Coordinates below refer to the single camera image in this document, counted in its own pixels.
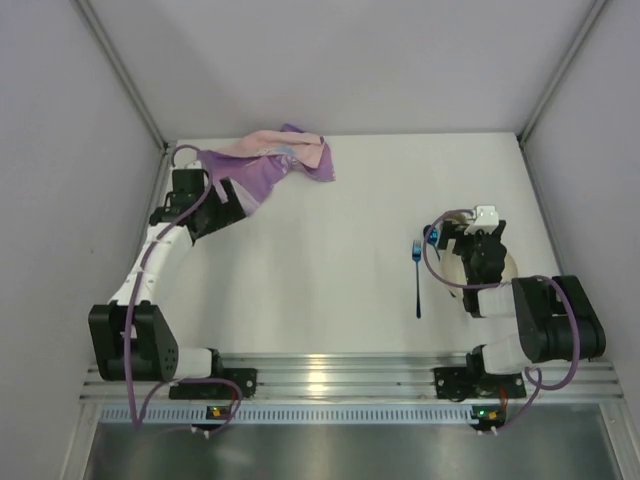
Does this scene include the purple printed placemat cloth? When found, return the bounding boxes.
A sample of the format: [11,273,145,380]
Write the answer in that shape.
[197,124,335,216]

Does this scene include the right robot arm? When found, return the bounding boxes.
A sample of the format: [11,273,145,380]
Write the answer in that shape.
[436,215,606,376]

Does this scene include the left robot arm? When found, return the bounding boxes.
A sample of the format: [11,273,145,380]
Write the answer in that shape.
[88,169,246,382]

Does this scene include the small beige cup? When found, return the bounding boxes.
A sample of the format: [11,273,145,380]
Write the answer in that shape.
[444,209,473,226]

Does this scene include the cream round plate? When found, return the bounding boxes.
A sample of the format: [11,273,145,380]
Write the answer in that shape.
[439,250,518,284]

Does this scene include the blue metal spoon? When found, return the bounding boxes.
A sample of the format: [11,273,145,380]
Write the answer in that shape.
[423,225,441,260]

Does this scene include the blue metal fork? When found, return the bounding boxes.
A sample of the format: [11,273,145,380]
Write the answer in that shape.
[411,240,422,319]

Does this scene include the right aluminium frame post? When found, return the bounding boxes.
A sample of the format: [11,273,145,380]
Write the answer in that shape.
[516,0,611,149]

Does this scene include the aluminium frame post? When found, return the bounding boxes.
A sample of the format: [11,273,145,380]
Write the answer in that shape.
[70,0,168,152]
[516,0,611,149]

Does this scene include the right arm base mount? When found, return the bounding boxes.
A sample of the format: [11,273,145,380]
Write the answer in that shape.
[433,367,527,402]

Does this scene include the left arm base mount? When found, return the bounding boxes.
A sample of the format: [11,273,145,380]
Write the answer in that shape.
[169,368,258,400]

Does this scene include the aluminium mounting rail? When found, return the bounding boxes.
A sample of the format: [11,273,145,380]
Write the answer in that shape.
[80,353,624,403]

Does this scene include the perforated cable duct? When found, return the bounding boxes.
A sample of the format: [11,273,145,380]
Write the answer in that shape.
[99,404,506,424]

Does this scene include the left aluminium frame post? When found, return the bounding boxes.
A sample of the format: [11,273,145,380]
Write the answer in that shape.
[70,0,168,152]

